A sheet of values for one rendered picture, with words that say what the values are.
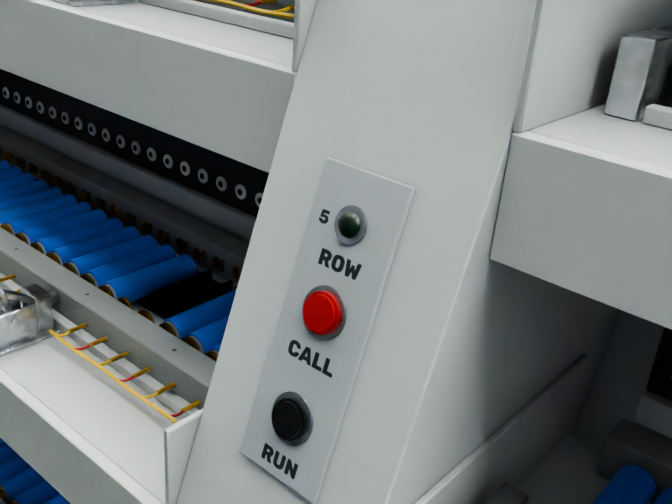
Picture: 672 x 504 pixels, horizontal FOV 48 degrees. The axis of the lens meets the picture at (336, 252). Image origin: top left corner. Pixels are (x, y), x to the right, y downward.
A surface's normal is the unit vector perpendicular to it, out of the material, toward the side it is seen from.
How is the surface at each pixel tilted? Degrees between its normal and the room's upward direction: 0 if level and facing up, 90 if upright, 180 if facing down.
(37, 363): 19
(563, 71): 90
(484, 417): 90
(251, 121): 109
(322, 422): 90
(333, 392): 90
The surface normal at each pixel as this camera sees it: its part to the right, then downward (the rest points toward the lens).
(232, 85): -0.66, 0.28
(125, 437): 0.07, -0.90
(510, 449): 0.75, 0.33
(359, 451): -0.59, -0.03
